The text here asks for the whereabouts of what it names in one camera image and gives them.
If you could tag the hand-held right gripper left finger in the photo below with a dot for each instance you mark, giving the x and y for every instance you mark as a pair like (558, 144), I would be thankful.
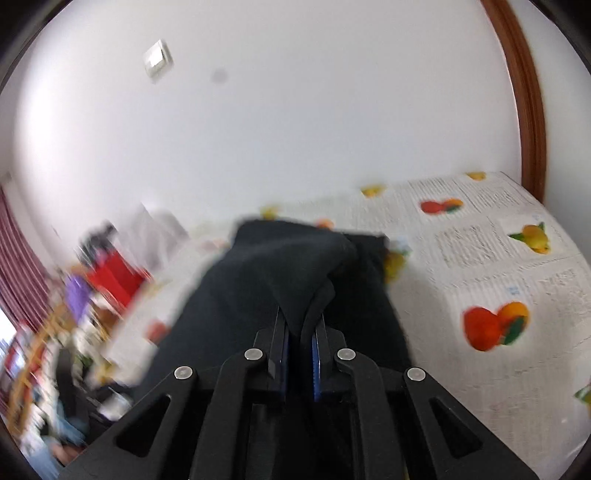
(283, 364)

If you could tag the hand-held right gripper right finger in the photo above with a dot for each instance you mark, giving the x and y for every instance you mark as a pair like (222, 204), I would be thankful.
(316, 364)

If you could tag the black t-shirt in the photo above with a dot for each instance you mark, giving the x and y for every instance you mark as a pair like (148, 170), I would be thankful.
(258, 277)

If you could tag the white cloth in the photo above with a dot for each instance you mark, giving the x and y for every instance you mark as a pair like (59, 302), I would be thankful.
(154, 230)

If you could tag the red box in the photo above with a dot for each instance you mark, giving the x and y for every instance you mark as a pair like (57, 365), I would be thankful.
(115, 279)

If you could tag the fruit print tablecloth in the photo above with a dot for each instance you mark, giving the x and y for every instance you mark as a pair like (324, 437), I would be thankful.
(485, 258)

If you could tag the purple object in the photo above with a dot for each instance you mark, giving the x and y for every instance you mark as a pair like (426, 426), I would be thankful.
(77, 295)

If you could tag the wooden rack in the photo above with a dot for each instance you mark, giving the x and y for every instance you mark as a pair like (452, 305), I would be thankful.
(34, 350)

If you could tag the red striped curtain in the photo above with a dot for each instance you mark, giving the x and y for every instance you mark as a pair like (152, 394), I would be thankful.
(18, 258)

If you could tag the white wall switch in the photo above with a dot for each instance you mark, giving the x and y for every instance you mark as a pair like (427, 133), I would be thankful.
(158, 59)

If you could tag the brown wooden door frame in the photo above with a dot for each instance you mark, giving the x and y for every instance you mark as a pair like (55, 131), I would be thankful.
(526, 101)

